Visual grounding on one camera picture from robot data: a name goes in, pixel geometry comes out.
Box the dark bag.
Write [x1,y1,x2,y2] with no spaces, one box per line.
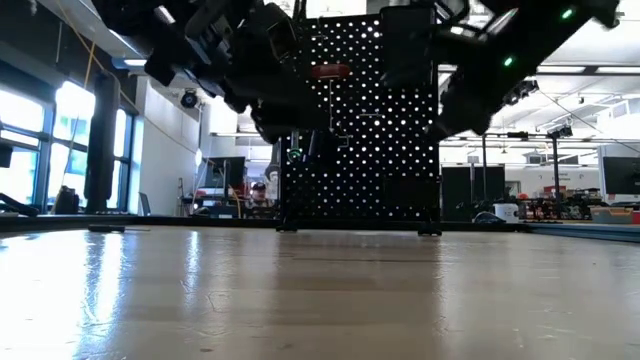
[52,185,81,215]

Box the black aluminium table frame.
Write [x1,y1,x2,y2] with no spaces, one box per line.
[0,213,640,245]

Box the person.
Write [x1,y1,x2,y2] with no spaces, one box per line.
[248,180,271,220]

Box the red T-handle hex key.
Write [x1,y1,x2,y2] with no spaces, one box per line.
[310,63,352,134]

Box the black camera rig stand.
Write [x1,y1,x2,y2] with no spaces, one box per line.
[481,123,574,221]

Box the black cabinet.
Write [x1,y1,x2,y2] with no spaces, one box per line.
[442,165,506,222]

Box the tall black pegboard bin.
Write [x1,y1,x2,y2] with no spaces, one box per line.
[379,4,437,89]

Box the black perforated pegboard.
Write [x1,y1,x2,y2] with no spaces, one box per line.
[279,13,444,236]

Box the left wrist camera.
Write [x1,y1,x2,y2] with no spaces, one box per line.
[259,2,300,61]

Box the black computer monitor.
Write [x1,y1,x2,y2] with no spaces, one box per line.
[204,156,247,190]
[602,156,640,204]

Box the black pillar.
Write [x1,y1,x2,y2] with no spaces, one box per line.
[83,72,121,214]

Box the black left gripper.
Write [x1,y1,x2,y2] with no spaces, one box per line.
[144,0,330,146]

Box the tan storage box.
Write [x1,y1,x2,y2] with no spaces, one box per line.
[589,206,635,225]

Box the yellow hanging cable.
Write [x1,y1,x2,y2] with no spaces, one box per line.
[64,29,104,191]

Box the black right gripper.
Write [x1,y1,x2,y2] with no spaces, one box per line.
[427,64,507,144]

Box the black ceiling spotlight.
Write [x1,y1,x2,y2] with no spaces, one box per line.
[502,79,540,106]
[179,88,200,110]

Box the white bucket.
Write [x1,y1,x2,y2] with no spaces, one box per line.
[492,202,520,224]

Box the metal loop pegboard holder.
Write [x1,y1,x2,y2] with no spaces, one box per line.
[329,122,354,150]

